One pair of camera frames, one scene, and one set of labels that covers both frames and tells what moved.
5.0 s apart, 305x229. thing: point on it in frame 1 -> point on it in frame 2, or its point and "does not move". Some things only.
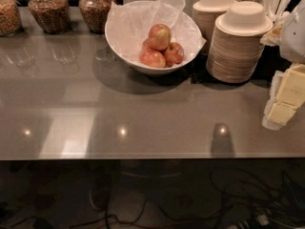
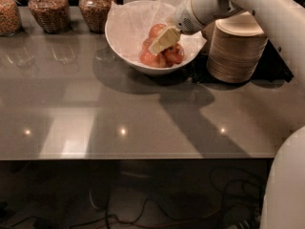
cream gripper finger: [287, 96] -> [195, 12]
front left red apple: [152, 58] does not move
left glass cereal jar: [10, 22] does not move
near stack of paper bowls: [237, 42] does not move
